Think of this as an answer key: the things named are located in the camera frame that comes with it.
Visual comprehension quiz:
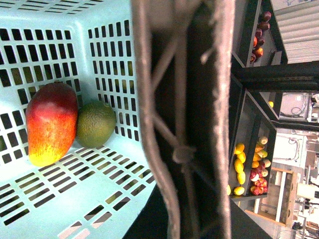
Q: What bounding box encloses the green avocado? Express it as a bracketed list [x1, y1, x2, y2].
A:
[76, 101, 116, 148]

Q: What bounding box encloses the light blue plastic basket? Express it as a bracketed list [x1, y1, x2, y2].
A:
[0, 0, 236, 239]

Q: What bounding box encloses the red yellow mango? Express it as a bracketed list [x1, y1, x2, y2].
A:
[25, 82, 78, 167]

